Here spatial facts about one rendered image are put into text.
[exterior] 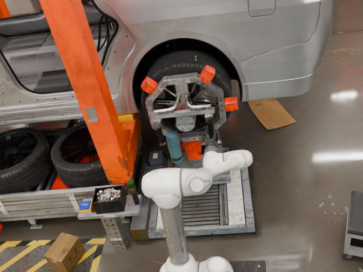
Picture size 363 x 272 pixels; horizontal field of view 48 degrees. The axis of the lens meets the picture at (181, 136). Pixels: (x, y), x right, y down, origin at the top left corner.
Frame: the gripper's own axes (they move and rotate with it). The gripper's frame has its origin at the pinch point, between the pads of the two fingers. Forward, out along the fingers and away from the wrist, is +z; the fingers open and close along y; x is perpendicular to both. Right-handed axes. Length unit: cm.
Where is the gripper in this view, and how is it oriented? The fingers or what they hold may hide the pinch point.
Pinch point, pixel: (210, 129)
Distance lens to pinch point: 267.9
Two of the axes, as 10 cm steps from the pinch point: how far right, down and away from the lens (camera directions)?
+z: 0.5, -6.3, 7.8
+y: 9.9, -0.9, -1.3
